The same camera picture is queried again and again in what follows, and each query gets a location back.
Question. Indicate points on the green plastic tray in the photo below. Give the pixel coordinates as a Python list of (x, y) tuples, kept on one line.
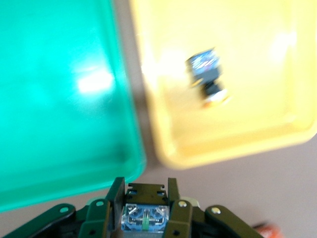
[(62, 124)]

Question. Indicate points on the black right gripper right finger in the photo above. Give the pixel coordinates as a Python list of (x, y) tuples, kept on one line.
[(183, 220)]

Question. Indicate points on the orange cylinder with white print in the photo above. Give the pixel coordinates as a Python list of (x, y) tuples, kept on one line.
[(267, 230)]

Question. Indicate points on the yellow mushroom push button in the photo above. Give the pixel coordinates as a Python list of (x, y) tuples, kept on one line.
[(205, 67), (146, 215)]

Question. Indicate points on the yellow plastic tray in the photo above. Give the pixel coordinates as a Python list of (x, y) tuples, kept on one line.
[(235, 136)]

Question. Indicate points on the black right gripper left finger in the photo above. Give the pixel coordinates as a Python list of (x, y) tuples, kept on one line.
[(94, 218)]

